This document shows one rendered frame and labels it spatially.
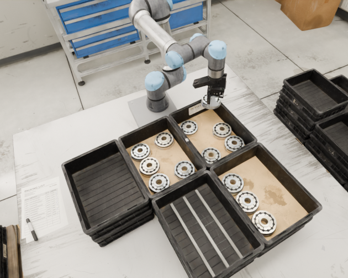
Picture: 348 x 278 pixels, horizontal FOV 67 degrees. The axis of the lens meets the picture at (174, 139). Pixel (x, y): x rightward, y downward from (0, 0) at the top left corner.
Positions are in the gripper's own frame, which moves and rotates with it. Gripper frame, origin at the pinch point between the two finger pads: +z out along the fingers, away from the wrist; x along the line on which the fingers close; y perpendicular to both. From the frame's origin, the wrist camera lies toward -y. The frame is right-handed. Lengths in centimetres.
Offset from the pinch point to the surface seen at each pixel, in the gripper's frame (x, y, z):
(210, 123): 0.6, 1.1, 16.4
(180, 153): -23.2, -10.2, 16.4
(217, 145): -13.8, 7.9, 16.3
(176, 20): 177, -71, 60
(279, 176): -27.3, 39.6, 12.4
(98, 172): -45, -49, 17
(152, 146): -22.6, -26.3, 16.5
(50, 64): 122, -225, 102
